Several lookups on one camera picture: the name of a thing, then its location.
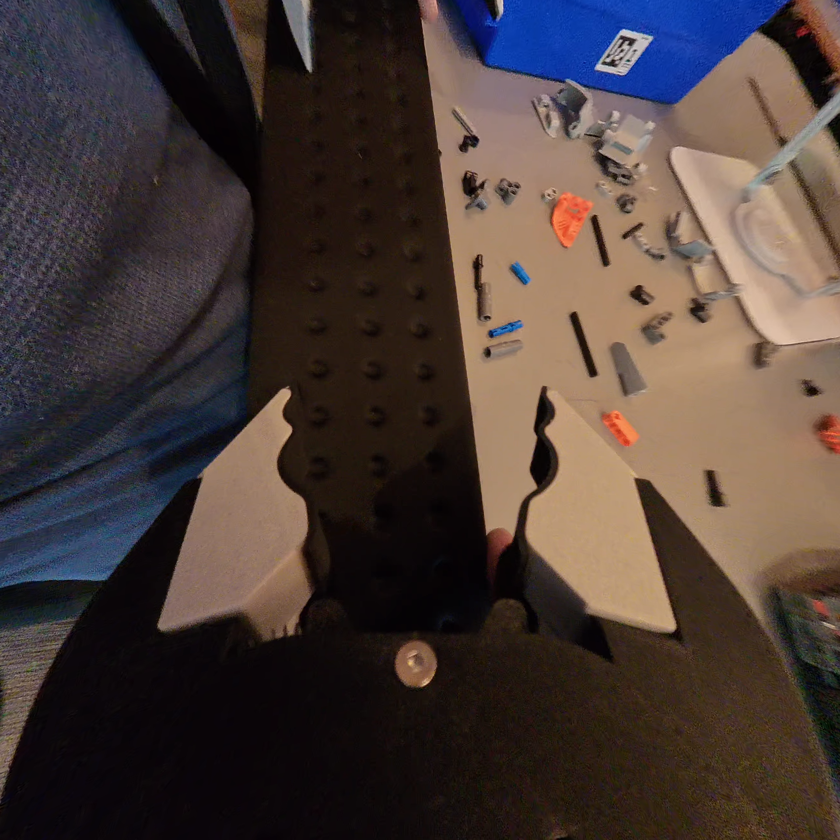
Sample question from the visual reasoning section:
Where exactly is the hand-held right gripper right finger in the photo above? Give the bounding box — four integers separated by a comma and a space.
495, 387, 677, 634

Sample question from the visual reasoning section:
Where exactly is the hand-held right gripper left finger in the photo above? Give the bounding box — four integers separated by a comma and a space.
157, 387, 330, 643

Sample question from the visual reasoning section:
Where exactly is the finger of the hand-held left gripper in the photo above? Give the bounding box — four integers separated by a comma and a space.
282, 0, 317, 73

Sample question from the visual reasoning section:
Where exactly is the orange two-hole beam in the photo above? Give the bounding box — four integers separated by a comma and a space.
602, 409, 639, 448

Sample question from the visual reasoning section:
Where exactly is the person's right hand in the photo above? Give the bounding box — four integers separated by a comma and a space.
487, 528, 514, 599

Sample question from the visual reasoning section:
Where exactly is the black studded mat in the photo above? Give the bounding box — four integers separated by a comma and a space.
248, 0, 494, 634

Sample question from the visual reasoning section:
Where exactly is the blue storage bin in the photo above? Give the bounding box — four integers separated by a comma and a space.
451, 0, 791, 106

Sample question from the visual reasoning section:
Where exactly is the grey curved panel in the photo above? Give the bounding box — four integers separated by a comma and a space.
694, 262, 744, 311

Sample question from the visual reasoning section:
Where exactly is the grey panel with black curve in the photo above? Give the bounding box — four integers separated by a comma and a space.
556, 79, 595, 140

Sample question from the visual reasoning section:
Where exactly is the person's blue clothing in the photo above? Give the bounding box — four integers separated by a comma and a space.
0, 0, 258, 588

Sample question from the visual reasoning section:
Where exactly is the grey block panel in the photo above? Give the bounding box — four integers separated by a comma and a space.
665, 210, 718, 265

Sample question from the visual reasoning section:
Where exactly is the orange wedge plate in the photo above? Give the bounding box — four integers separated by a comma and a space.
549, 191, 595, 249

